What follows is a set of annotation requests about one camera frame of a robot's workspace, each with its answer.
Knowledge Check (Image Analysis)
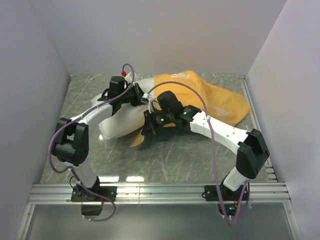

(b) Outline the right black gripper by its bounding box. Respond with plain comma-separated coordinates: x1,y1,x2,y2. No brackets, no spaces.
141,107,174,136

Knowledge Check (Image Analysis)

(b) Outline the white pillow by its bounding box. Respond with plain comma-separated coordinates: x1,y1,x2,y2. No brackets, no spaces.
88,77,155,140

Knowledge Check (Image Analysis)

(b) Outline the yellow pillowcase with blue lining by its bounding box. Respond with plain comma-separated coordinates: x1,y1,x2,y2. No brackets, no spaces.
133,70,251,146

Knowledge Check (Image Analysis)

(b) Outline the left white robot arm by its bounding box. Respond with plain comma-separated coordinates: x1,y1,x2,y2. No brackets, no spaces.
48,76,144,201

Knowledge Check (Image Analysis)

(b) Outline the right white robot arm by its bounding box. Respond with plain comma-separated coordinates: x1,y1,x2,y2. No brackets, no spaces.
141,91,270,200

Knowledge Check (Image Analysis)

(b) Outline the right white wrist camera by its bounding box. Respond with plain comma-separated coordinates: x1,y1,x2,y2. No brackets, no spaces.
141,93,156,113

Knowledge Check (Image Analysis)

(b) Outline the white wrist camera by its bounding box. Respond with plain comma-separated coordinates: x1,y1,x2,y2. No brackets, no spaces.
121,70,135,89
141,93,156,113

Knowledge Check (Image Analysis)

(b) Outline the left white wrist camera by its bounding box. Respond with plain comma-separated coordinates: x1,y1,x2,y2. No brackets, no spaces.
121,70,135,89

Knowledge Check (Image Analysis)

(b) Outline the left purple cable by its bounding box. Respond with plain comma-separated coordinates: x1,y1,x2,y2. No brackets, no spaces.
47,63,136,223

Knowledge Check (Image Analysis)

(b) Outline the purple cable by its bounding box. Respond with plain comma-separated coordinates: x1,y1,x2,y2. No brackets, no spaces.
47,63,136,223
144,81,251,227

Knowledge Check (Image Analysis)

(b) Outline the right side aluminium rail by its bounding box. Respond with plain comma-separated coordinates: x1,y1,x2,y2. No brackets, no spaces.
238,74,279,183

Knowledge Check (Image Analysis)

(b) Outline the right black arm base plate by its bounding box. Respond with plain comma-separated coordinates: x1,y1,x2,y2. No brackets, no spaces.
201,184,250,202

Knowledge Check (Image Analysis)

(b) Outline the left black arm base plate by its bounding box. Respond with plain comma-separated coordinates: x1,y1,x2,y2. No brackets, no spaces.
70,184,117,203

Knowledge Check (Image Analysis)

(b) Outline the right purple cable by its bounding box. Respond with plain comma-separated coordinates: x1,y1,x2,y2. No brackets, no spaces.
144,81,251,227

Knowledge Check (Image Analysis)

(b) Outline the black box under rail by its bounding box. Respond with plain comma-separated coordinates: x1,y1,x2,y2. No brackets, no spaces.
80,204,103,217

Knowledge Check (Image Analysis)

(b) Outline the aluminium mounting rail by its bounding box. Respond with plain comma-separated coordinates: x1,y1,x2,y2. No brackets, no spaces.
16,182,296,240

